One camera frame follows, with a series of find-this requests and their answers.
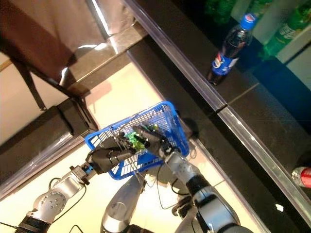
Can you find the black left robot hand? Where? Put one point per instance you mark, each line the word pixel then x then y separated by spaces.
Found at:
pixel 107 155

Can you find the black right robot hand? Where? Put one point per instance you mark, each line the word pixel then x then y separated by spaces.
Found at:
pixel 155 140

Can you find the green Sprite bottle yellow cap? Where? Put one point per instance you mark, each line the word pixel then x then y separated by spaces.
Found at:
pixel 132 140
pixel 218 11
pixel 284 34

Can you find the blue plastic shopping basket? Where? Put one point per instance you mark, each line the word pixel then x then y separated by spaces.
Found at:
pixel 126 171

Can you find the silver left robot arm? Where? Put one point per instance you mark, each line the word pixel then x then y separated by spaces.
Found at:
pixel 51 201

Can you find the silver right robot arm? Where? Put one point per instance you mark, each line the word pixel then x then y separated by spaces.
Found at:
pixel 206 206

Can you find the silver left robot leg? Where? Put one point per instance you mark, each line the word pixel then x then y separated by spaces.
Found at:
pixel 119 208

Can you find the silver robot leg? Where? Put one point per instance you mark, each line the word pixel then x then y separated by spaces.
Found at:
pixel 187 224
pixel 119 208

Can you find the black right robot foot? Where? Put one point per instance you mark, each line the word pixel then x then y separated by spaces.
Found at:
pixel 182 206

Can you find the black side shelf unit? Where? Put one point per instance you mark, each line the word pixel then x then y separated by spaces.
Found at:
pixel 36 140

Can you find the black base shelf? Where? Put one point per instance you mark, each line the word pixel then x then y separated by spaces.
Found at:
pixel 228 150

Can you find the silver right robot leg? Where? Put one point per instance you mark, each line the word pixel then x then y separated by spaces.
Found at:
pixel 187 224

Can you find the Pepsi bottle blue cap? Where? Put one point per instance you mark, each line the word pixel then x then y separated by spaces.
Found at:
pixel 226 60

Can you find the black shelf board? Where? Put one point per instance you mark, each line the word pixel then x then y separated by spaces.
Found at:
pixel 279 116
pixel 194 29

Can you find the shiny steel pillar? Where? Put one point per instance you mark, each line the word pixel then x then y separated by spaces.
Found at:
pixel 114 19

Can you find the white paper scrap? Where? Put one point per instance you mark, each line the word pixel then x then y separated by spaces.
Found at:
pixel 279 207

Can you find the small water bottle red cap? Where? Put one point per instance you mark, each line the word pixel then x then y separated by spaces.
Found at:
pixel 303 177

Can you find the clear plastic price rail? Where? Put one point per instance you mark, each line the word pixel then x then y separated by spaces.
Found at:
pixel 184 63
pixel 267 151

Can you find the black metal bracket strip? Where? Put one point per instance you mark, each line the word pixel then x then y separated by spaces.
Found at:
pixel 31 89

